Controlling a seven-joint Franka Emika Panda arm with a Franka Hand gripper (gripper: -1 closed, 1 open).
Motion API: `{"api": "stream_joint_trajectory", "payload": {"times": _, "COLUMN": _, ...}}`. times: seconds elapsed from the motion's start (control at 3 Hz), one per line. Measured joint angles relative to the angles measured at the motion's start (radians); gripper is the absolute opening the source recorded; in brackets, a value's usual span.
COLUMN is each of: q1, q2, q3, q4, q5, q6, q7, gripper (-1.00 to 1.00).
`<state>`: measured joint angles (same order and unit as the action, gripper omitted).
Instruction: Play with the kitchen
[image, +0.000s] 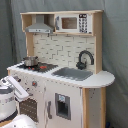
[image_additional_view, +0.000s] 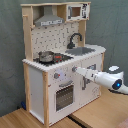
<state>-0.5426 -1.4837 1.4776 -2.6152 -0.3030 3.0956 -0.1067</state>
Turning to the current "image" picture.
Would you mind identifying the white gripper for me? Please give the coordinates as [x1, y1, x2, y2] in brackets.
[7, 76, 29, 102]

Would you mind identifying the white oven door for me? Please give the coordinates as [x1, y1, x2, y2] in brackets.
[19, 90, 44, 125]

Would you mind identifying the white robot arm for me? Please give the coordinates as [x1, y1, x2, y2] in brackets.
[0, 76, 37, 128]

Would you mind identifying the wooden toy kitchen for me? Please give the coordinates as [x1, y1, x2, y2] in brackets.
[8, 10, 115, 128]

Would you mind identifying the right stove knob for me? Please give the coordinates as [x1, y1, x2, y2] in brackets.
[32, 81, 38, 87]

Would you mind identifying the metal cooking pot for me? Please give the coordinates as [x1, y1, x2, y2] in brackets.
[23, 56, 38, 66]

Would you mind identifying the black stovetop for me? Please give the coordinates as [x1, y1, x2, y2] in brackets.
[20, 62, 56, 72]

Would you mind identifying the grey sink basin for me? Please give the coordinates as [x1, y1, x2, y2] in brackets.
[53, 67, 92, 81]

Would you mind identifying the black faucet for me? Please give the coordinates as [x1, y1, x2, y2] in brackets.
[76, 50, 94, 70]

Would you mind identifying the grey range hood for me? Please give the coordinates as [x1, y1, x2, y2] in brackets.
[25, 15, 53, 34]

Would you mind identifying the toy microwave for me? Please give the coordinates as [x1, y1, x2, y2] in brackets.
[55, 14, 92, 34]

